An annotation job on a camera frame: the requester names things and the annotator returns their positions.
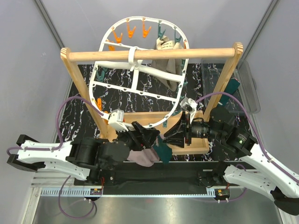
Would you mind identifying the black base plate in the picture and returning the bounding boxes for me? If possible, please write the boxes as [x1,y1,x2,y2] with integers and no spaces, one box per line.
[74,161,227,196]

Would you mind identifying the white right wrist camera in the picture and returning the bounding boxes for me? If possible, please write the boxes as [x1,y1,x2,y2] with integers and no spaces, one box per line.
[180,97,197,123]

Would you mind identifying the beige sock pair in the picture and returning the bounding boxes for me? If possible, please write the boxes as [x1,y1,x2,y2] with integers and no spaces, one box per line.
[151,35,183,91]

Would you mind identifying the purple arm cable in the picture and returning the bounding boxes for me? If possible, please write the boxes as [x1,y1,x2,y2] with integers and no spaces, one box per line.
[195,92,299,182]
[6,96,110,219]

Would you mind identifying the slotted cable duct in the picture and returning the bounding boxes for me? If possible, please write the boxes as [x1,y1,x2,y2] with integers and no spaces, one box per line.
[41,187,230,198]

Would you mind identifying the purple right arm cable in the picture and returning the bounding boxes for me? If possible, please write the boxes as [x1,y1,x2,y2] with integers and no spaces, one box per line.
[195,92,299,182]

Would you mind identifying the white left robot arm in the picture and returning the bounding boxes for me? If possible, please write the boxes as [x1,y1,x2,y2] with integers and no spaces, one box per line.
[7,120,160,185]

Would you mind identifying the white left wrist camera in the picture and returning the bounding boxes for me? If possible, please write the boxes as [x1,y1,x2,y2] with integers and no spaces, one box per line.
[108,109,128,133]

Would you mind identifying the clear plastic bin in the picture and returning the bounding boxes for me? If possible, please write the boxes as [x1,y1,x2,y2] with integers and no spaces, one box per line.
[200,58,260,114]

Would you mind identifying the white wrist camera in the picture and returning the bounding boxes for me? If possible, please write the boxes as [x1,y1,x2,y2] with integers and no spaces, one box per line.
[180,97,197,123]
[108,109,128,133]

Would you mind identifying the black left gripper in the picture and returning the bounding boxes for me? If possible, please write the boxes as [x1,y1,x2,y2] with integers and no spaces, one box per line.
[115,122,160,152]

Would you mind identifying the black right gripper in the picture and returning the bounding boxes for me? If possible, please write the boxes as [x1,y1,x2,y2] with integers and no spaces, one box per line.
[162,111,225,148]

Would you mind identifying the dark green sock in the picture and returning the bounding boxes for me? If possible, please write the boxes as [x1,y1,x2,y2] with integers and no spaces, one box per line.
[153,135,172,163]
[217,78,240,107]

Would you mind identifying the pink sock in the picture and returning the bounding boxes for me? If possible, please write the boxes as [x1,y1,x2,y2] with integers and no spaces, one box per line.
[127,148,160,167]

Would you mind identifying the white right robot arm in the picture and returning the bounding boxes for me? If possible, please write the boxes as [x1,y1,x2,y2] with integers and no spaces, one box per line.
[163,107,299,216]

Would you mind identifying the white round clip hanger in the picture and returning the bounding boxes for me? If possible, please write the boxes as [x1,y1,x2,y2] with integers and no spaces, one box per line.
[89,16,190,128]

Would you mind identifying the wooden hanging rack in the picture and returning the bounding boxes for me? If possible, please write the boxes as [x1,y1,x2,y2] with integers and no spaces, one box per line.
[60,41,243,138]

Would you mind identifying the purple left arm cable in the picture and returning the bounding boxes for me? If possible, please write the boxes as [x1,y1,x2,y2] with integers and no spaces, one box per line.
[6,96,110,219]

